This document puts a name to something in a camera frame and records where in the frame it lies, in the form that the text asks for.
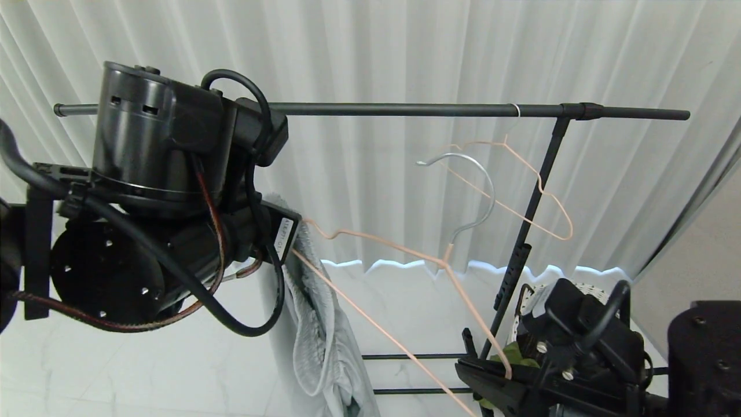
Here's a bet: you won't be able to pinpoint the black clothes rack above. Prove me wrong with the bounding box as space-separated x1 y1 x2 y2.
53 101 691 417

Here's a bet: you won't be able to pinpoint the pale grey shorts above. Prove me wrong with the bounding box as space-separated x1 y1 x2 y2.
257 193 381 417

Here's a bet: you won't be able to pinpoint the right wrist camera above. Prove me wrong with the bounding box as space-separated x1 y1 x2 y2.
520 277 648 388

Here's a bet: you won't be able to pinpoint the black cable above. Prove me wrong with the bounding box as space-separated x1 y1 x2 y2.
0 118 288 338
199 68 273 158
575 279 633 352

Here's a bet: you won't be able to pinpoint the white laundry basket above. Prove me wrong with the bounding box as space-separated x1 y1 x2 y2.
509 280 610 349

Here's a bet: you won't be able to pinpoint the green garment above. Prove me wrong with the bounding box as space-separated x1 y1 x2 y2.
476 341 542 413

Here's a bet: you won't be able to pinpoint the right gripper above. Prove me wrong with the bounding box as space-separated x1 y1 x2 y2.
509 375 670 417

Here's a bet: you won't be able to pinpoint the pink clothes hanger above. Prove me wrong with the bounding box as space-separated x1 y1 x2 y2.
289 153 514 417
440 116 574 242

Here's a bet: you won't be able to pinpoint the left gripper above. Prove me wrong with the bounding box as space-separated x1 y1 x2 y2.
167 199 302 291

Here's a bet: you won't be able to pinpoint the white curtain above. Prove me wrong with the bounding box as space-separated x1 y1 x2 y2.
0 0 741 280

